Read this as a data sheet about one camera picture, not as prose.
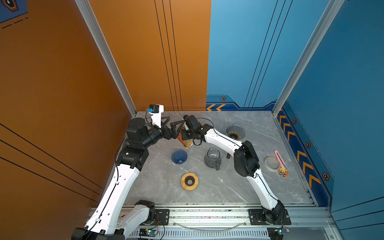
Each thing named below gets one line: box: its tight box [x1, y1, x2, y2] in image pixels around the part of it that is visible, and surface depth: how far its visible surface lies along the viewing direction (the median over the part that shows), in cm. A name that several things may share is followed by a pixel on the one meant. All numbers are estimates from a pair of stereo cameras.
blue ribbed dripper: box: [171, 149, 188, 165], surface depth 95 cm
